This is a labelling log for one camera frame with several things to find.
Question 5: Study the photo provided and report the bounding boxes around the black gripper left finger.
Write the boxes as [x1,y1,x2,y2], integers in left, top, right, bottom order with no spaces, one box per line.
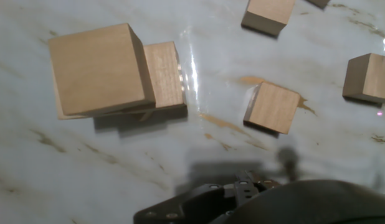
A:
[133,183,237,224]

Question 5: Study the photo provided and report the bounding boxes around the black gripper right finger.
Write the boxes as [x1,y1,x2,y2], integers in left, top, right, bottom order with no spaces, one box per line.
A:
[234,170,280,202]

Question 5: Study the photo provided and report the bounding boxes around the white marble pattern mat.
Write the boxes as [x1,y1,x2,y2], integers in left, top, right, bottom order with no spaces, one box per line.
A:
[0,0,385,224]

